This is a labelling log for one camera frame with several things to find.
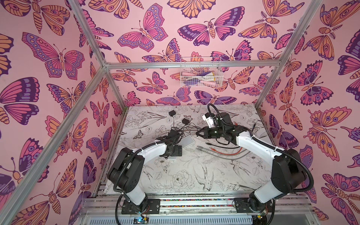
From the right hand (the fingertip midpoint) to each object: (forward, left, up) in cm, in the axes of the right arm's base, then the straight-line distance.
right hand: (197, 131), depth 82 cm
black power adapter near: (+22, +7, -17) cm, 29 cm away
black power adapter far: (+31, +18, -17) cm, 40 cm away
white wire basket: (+39, -4, +15) cm, 42 cm away
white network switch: (-9, +15, -17) cm, 25 cm away
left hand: (-4, +14, -16) cm, 21 cm away
